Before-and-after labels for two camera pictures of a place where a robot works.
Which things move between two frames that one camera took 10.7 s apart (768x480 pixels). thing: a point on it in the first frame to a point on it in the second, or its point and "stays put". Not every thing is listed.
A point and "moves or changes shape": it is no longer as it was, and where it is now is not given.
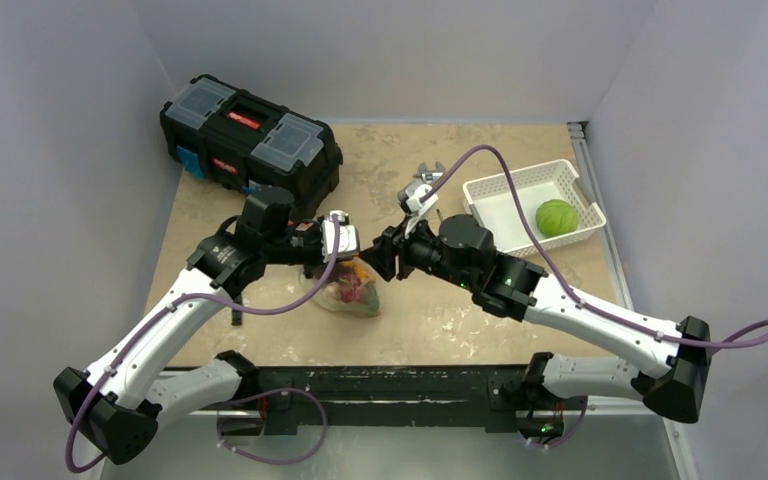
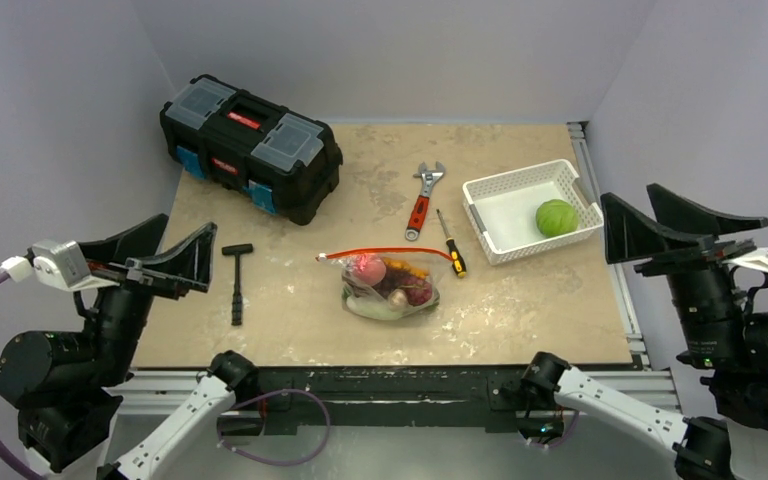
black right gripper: x=391 y=253 to x=692 y=254
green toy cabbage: x=556 y=217 stays put
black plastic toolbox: x=242 y=141 stays put
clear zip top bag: x=351 y=288 moves or changes shape
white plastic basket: x=553 y=197 stays put
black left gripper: x=314 y=227 to x=188 y=262
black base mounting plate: x=394 y=396 stays put
